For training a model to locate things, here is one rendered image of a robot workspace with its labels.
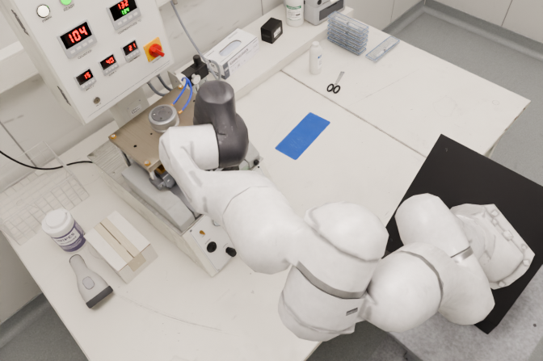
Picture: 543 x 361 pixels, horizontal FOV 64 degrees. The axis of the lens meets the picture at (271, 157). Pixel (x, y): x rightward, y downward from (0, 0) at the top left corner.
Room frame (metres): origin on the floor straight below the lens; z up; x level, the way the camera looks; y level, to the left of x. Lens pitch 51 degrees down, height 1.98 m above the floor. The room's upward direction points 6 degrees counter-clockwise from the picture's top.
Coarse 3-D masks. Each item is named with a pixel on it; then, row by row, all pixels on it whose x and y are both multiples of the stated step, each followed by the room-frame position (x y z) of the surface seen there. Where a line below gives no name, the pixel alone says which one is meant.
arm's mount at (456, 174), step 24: (456, 144) 0.70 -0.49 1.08; (432, 168) 0.67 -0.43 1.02; (456, 168) 0.65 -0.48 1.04; (480, 168) 0.63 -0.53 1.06; (504, 168) 0.61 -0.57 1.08; (408, 192) 0.65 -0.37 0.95; (432, 192) 0.62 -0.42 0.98; (456, 192) 0.60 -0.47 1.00; (480, 192) 0.58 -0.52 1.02; (504, 192) 0.56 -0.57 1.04; (528, 192) 0.54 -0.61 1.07; (504, 216) 0.51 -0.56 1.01; (528, 216) 0.50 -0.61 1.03; (528, 240) 0.45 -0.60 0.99; (504, 288) 0.38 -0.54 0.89; (504, 312) 0.33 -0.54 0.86
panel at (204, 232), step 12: (204, 216) 0.66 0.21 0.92; (192, 228) 0.63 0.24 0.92; (204, 228) 0.64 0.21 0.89; (216, 228) 0.65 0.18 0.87; (204, 240) 0.62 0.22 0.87; (216, 240) 0.63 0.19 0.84; (228, 240) 0.64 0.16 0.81; (204, 252) 0.59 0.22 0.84; (216, 252) 0.60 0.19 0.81; (216, 264) 0.58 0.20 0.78
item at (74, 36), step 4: (80, 28) 0.91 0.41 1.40; (84, 28) 0.92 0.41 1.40; (72, 32) 0.90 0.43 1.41; (76, 32) 0.90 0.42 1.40; (80, 32) 0.91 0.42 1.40; (84, 32) 0.91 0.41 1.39; (64, 36) 0.88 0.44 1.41; (68, 36) 0.89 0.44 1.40; (72, 36) 0.89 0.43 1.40; (76, 36) 0.90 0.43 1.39; (80, 36) 0.91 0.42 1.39; (84, 36) 0.91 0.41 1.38; (68, 40) 0.88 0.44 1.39; (72, 40) 0.89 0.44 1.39; (76, 40) 0.90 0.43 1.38; (68, 44) 0.88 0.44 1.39; (72, 44) 0.89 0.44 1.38
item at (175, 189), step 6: (132, 162) 0.85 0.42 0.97; (246, 162) 0.80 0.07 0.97; (222, 168) 0.79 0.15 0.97; (240, 168) 0.78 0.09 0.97; (246, 168) 0.80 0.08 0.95; (174, 186) 0.74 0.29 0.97; (174, 192) 0.72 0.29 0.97; (180, 192) 0.72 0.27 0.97; (180, 198) 0.70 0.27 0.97; (186, 198) 0.70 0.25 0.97; (186, 204) 0.68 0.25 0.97; (192, 210) 0.66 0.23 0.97
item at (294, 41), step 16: (272, 16) 1.80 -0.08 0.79; (352, 16) 1.78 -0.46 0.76; (256, 32) 1.69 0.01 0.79; (288, 32) 1.66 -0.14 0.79; (304, 32) 1.65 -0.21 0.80; (320, 32) 1.64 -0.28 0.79; (272, 48) 1.56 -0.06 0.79; (288, 48) 1.54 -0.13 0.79; (304, 48) 1.56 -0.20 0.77; (256, 64) 1.46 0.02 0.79; (272, 64) 1.45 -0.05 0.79; (208, 80) 1.39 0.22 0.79; (224, 80) 1.38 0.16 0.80; (240, 80) 1.37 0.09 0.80; (256, 80) 1.37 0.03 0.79; (240, 96) 1.31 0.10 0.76
